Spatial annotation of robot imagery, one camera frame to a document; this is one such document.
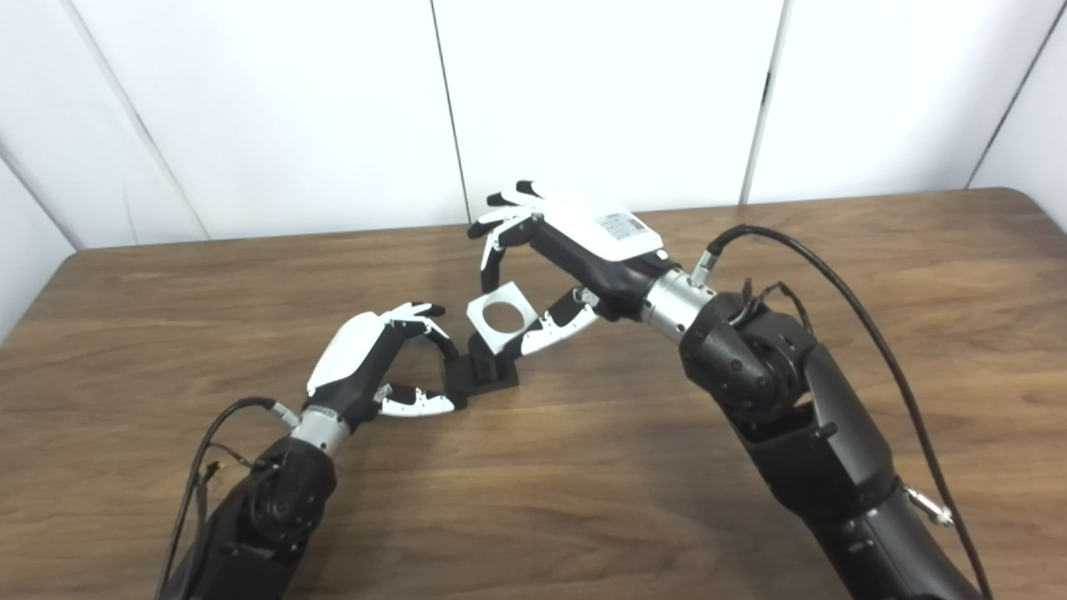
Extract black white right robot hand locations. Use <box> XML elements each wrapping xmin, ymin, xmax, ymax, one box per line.
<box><xmin>467</xmin><ymin>180</ymin><xmax>680</xmax><ymax>357</ymax></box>

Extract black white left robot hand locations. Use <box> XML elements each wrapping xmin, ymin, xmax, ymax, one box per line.
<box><xmin>306</xmin><ymin>302</ymin><xmax>458</xmax><ymax>430</ymax></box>

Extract white square piece with hole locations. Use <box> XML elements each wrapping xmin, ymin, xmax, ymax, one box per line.
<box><xmin>466</xmin><ymin>282</ymin><xmax>539</xmax><ymax>355</ymax></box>

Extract black peg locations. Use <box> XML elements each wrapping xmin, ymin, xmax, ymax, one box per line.
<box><xmin>444</xmin><ymin>332</ymin><xmax>519</xmax><ymax>409</ymax></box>

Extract thin right arm wires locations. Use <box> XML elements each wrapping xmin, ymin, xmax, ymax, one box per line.
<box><xmin>729</xmin><ymin>279</ymin><xmax>814</xmax><ymax>334</ymax></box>

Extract thin arm wires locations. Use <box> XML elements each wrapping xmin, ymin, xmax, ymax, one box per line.
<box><xmin>196</xmin><ymin>442</ymin><xmax>255</xmax><ymax>526</ymax></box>
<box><xmin>729</xmin><ymin>279</ymin><xmax>814</xmax><ymax>334</ymax></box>

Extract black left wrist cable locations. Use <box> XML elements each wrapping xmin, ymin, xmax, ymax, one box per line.
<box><xmin>158</xmin><ymin>397</ymin><xmax>301</xmax><ymax>597</ymax></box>

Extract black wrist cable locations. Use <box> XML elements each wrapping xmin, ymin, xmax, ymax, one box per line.
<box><xmin>158</xmin><ymin>397</ymin><xmax>301</xmax><ymax>597</ymax></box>
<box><xmin>688</xmin><ymin>223</ymin><xmax>993</xmax><ymax>600</ymax></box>

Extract thin left arm wires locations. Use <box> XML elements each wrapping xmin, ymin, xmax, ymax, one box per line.
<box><xmin>196</xmin><ymin>442</ymin><xmax>255</xmax><ymax>526</ymax></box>

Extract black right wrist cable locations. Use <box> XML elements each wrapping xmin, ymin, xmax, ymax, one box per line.
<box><xmin>688</xmin><ymin>223</ymin><xmax>993</xmax><ymax>600</ymax></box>

